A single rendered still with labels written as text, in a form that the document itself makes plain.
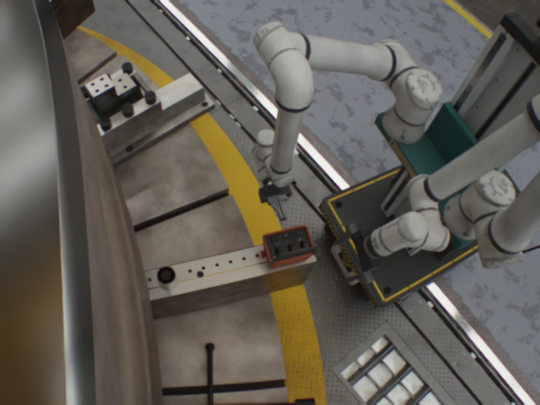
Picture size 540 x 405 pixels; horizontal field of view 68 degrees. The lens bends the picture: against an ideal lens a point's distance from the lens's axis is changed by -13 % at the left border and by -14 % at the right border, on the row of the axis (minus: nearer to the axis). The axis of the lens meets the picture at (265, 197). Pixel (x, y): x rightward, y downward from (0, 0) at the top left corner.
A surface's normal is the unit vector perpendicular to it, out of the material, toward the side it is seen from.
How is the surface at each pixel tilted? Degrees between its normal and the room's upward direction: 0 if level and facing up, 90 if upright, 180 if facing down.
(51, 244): 0
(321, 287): 0
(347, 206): 0
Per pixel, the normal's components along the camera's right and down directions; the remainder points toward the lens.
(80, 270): 0.75, -0.40
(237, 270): 0.08, -0.44
